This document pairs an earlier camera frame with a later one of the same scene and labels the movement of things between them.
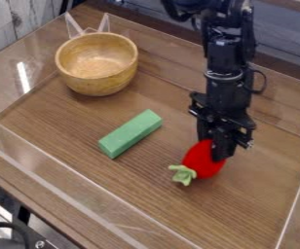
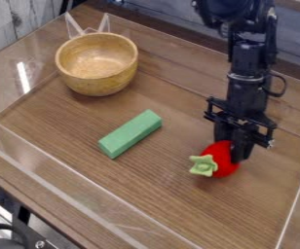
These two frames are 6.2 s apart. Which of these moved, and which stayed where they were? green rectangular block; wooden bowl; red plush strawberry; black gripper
Moved: black gripper; red plush strawberry
Stayed: wooden bowl; green rectangular block
